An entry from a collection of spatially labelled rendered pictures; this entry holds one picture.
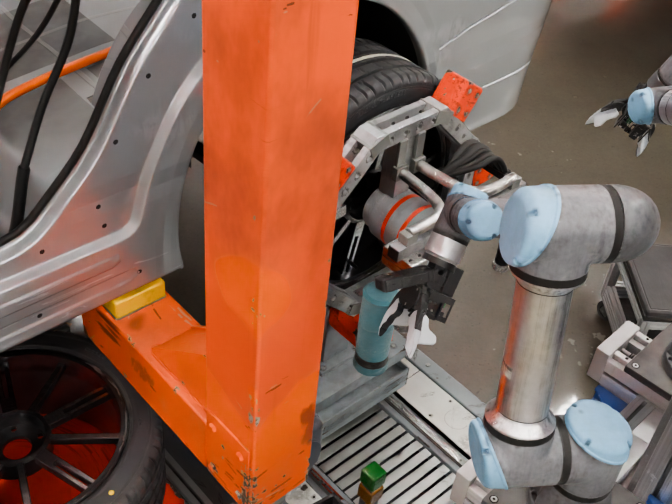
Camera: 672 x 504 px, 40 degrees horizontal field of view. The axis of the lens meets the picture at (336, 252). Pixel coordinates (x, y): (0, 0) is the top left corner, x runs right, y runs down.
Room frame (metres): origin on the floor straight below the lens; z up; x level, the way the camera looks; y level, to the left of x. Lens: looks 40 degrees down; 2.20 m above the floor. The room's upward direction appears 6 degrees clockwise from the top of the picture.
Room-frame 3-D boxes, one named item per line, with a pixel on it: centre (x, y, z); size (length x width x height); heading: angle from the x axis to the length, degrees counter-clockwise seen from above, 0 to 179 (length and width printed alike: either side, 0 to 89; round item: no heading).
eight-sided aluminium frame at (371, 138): (1.76, -0.12, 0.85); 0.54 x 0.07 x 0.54; 136
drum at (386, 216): (1.71, -0.17, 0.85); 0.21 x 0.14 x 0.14; 46
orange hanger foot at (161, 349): (1.43, 0.36, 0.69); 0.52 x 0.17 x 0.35; 46
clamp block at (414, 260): (1.49, -0.15, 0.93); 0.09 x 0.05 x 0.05; 46
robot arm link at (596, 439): (1.00, -0.46, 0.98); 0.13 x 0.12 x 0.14; 102
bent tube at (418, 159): (1.74, -0.28, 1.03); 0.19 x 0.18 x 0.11; 46
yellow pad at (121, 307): (1.55, 0.48, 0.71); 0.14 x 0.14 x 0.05; 46
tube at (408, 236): (1.60, -0.14, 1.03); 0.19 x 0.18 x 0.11; 46
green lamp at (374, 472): (1.14, -0.13, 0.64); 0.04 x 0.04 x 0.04; 46
